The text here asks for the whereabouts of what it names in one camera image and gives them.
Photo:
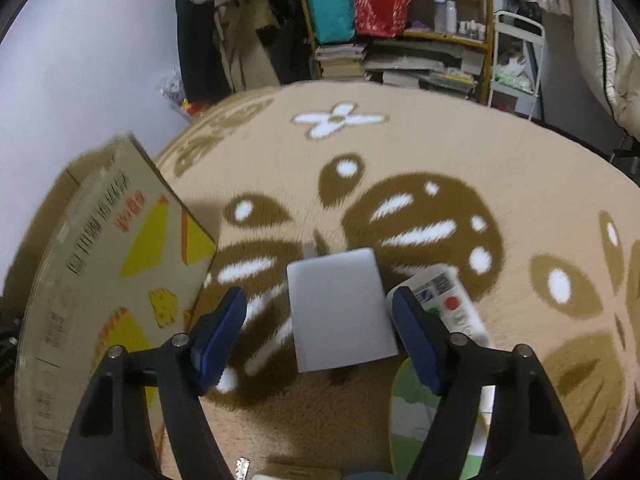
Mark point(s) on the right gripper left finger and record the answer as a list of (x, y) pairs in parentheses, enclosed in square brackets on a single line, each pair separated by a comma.
[(111, 437)]

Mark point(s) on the beige hanging coat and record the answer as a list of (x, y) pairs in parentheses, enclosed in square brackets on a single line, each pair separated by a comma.
[(246, 62)]

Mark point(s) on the white rectangular power adapter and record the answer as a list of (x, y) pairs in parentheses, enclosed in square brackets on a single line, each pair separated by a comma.
[(338, 309)]

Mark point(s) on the wooden bookshelf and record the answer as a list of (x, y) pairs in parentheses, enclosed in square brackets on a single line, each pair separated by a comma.
[(457, 62)]

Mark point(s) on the black hanging coat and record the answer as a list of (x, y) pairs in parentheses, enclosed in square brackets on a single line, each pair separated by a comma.
[(201, 68)]

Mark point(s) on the white metal rack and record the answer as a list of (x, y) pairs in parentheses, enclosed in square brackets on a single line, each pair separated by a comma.
[(515, 74)]

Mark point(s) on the red patterned gift bag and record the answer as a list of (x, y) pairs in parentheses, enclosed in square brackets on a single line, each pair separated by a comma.
[(381, 18)]

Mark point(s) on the white plastic bottle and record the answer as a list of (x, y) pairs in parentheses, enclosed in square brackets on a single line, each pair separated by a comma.
[(440, 16)]

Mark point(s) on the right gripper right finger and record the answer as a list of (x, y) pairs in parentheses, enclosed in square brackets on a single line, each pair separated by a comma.
[(529, 434)]

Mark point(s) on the white remote control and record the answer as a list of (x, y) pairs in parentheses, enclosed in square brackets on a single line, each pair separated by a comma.
[(439, 291)]

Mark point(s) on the snack bag on floor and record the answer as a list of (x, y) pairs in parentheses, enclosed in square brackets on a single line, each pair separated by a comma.
[(172, 90)]

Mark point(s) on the teal bag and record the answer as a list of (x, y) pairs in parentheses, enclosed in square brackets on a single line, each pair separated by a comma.
[(333, 20)]

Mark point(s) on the green oval hand fan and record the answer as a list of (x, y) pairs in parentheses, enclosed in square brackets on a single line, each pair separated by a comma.
[(412, 410)]

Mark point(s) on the stack of books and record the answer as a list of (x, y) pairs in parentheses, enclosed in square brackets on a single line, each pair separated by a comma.
[(341, 61)]

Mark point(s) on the cardboard box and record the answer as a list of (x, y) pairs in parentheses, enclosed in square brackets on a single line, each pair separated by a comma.
[(112, 256)]

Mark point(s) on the white quilted bedding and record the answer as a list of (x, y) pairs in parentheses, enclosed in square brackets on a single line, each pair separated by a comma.
[(607, 53)]

